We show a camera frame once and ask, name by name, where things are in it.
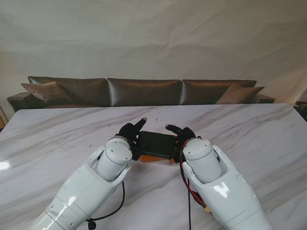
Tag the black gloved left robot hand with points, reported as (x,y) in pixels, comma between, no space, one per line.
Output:
(129,131)

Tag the wooden furniture piece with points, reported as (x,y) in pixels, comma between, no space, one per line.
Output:
(2,119)

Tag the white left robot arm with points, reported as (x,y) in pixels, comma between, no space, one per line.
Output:
(96,182)

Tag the brown leather sofa back cushion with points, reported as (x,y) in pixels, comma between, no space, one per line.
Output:
(88,91)
(144,92)
(204,92)

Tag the orange plastic tissue box cover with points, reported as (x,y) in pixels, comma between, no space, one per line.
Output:
(153,159)

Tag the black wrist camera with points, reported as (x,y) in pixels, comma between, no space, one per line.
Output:
(177,157)
(136,152)

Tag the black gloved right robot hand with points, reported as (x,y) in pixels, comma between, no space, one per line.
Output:
(183,134)

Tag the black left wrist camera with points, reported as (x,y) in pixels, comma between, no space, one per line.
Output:
(136,152)

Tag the dark side furniture piece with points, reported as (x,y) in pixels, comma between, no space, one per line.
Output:
(302,107)

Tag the brown satin throw pillow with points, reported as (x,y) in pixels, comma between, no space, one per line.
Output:
(45,92)
(239,94)

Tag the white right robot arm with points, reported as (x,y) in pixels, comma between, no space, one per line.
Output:
(216,182)

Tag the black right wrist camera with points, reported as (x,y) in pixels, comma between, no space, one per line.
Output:
(177,157)

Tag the black tissue box base plate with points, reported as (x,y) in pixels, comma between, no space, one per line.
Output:
(156,143)

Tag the brown leather sofa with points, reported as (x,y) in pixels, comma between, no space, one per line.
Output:
(19,100)

